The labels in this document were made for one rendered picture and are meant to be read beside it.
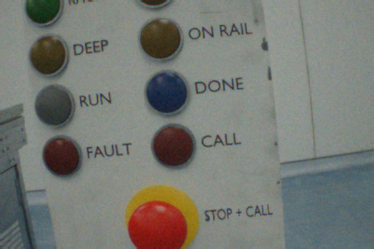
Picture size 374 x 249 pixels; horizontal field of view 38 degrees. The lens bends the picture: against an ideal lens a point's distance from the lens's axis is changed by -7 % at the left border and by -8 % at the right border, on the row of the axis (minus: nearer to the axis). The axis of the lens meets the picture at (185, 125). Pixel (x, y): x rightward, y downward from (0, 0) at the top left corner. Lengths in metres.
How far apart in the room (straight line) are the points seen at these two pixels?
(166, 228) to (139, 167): 0.05
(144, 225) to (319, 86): 3.85
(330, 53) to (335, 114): 0.45
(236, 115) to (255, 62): 0.04
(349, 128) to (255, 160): 3.92
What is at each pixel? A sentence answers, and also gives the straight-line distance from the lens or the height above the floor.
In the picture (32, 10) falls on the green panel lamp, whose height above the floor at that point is 1.10.
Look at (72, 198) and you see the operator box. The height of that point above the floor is 0.96.
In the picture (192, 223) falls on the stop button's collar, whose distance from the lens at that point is 0.40.
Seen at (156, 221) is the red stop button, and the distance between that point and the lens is 0.37.
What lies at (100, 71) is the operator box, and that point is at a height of 1.05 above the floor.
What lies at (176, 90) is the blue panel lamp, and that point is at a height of 1.03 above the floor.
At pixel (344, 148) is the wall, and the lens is 4.32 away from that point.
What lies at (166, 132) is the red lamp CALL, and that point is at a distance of 0.38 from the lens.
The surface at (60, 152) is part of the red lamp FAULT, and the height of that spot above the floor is 1.00.
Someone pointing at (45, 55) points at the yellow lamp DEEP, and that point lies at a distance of 0.40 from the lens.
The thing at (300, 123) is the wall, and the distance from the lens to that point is 4.19.
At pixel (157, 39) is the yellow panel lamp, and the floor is 1.06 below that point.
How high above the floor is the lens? 1.06
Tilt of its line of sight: 8 degrees down
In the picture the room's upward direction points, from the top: 7 degrees counter-clockwise
